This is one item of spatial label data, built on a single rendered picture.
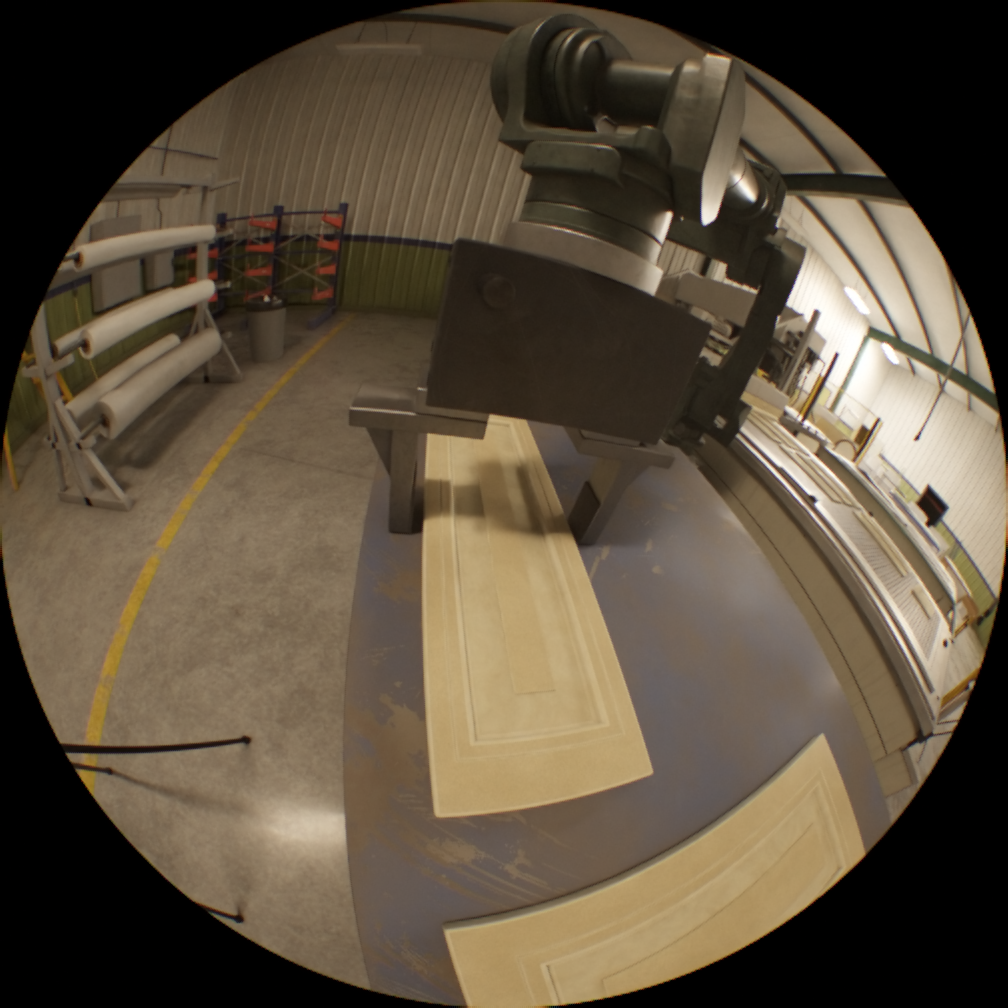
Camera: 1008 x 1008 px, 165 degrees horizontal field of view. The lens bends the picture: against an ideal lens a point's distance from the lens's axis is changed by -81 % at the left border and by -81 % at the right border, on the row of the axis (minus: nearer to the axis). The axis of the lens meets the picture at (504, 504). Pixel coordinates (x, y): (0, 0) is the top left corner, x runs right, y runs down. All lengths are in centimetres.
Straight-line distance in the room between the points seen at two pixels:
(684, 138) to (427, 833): 53
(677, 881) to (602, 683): 22
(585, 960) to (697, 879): 12
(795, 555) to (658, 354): 196
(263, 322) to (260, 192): 408
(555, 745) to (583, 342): 32
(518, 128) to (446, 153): 668
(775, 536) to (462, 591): 206
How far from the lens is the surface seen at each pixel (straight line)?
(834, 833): 58
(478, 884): 32
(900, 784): 231
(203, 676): 163
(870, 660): 209
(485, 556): 39
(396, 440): 34
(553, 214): 29
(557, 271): 26
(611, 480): 42
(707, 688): 46
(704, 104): 32
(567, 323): 27
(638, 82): 36
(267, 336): 420
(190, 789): 158
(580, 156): 28
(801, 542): 218
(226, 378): 392
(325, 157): 737
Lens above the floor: 135
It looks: 38 degrees down
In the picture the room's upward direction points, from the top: 18 degrees clockwise
